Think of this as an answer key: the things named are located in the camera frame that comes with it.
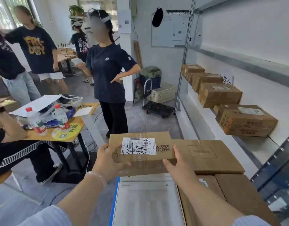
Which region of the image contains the person's right hand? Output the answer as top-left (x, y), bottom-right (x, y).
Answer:
top-left (162, 145), bottom-right (200, 188)

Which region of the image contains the person's left hand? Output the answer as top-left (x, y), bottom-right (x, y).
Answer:
top-left (92, 143), bottom-right (132, 183)

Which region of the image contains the brown box with label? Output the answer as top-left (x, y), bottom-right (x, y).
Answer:
top-left (177, 175), bottom-right (227, 226)

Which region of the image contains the brown box printed square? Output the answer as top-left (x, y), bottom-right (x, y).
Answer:
top-left (170, 139), bottom-right (246, 176)

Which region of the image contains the wide box with handwritten label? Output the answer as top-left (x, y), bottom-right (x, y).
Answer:
top-left (108, 132), bottom-right (177, 177)

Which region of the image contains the blue tray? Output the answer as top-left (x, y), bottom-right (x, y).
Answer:
top-left (108, 177), bottom-right (121, 226)

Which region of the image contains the plain brown box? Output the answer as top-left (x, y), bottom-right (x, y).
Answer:
top-left (215, 174), bottom-right (281, 226)

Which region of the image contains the printed cardboard box with label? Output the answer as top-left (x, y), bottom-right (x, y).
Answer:
top-left (198, 83), bottom-right (243, 109)
top-left (215, 104), bottom-right (279, 137)
top-left (181, 63), bottom-right (205, 79)
top-left (190, 72), bottom-right (223, 93)

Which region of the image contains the person's right forearm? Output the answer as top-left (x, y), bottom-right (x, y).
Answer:
top-left (178, 177), bottom-right (244, 226)

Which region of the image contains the person's left forearm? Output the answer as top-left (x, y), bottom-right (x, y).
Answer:
top-left (56, 175), bottom-right (107, 226)

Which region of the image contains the translucent white bangle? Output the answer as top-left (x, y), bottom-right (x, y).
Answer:
top-left (84, 171), bottom-right (108, 189)

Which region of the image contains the round yellow sticker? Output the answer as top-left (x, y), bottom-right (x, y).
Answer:
top-left (51, 124), bottom-right (82, 141)

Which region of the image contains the small white paper sheet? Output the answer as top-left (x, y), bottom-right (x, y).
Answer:
top-left (72, 106), bottom-right (94, 118)

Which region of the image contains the clear water bottle red cap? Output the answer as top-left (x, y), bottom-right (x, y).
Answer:
top-left (25, 107), bottom-right (48, 136)
top-left (54, 104), bottom-right (71, 131)

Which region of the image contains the black platform trolley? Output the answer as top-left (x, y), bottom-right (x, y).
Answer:
top-left (142, 78), bottom-right (175, 119)

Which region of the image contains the wooden table with black legs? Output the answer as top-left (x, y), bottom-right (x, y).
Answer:
top-left (0, 102), bottom-right (100, 173)

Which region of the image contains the blue packet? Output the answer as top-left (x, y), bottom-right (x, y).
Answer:
top-left (22, 108), bottom-right (77, 129)

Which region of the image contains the cream plastic crate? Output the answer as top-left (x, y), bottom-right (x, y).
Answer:
top-left (150, 83), bottom-right (178, 104)

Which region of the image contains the light blue striped shirt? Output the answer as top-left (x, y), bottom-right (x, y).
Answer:
top-left (18, 205), bottom-right (273, 226)

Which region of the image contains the large white paper sheet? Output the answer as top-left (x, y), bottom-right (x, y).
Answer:
top-left (8, 94), bottom-right (62, 118)

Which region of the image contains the navy plastic crate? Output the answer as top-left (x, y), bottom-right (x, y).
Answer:
top-left (139, 74), bottom-right (162, 90)

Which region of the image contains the camouflage bag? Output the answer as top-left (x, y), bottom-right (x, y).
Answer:
top-left (139, 66), bottom-right (162, 78)

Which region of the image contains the white paper sign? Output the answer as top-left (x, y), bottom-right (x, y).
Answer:
top-left (219, 72), bottom-right (235, 85)

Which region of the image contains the round wooden stool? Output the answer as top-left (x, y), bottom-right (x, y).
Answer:
top-left (0, 170), bottom-right (13, 189)

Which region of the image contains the long wooden table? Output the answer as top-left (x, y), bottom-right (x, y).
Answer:
top-left (56, 53), bottom-right (78, 77)

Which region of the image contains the bundle of wooden poles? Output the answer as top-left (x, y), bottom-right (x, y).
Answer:
top-left (134, 40), bottom-right (144, 68)

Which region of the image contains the pile of small brown boxes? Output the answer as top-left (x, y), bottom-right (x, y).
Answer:
top-left (56, 46), bottom-right (77, 56)

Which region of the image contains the whiteboard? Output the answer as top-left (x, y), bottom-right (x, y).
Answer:
top-left (151, 10), bottom-right (192, 48)

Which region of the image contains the black cap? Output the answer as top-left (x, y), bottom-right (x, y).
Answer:
top-left (152, 8), bottom-right (164, 28)

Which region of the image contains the potted green plant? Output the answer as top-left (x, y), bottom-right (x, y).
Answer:
top-left (69, 5), bottom-right (85, 18)

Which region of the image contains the white floor cable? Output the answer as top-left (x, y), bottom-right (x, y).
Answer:
top-left (84, 136), bottom-right (92, 173)

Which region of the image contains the black hook rail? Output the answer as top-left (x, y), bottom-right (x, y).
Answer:
top-left (166, 9), bottom-right (190, 15)

